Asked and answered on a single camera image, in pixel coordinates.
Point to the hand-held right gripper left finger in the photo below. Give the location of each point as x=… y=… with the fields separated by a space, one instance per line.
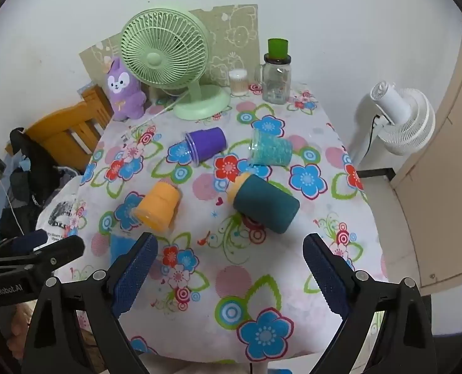
x=136 y=274

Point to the orange cup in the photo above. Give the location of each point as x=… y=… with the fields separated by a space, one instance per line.
x=158 y=206

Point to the dark teal cup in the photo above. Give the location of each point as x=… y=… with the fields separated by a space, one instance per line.
x=266 y=204

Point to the wooden chair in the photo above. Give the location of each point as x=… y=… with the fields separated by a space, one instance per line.
x=59 y=124

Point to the white plastic bag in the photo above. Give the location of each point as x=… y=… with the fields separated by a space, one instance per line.
x=59 y=214

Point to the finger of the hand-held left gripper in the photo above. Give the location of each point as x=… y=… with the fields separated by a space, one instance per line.
x=65 y=251
x=28 y=240

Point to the clear cotton swab container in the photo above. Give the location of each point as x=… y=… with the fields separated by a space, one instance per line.
x=238 y=81

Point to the clear glass jar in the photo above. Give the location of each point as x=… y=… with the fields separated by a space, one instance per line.
x=276 y=81

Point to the white standing fan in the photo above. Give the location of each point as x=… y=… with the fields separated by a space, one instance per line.
x=406 y=124

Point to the printed cardboard sheet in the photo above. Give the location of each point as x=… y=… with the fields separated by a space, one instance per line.
x=234 y=35

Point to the green plastic cup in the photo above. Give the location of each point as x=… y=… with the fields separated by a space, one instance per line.
x=278 y=48

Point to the purple cup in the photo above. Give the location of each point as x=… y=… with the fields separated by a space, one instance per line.
x=210 y=142

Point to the pile of dark clothes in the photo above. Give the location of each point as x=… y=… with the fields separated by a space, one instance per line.
x=39 y=171

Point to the floral tablecloth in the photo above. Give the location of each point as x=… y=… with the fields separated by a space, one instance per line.
x=215 y=249

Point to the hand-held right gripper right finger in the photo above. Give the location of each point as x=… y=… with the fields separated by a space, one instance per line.
x=325 y=270

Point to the purple plush toy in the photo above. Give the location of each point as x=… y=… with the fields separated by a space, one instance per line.
x=123 y=93

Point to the green desk fan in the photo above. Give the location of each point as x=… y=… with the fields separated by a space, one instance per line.
x=156 y=58

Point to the beige wooden door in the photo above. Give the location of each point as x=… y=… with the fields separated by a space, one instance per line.
x=441 y=202

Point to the clear cup with teal beads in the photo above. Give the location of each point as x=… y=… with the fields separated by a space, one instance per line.
x=273 y=152

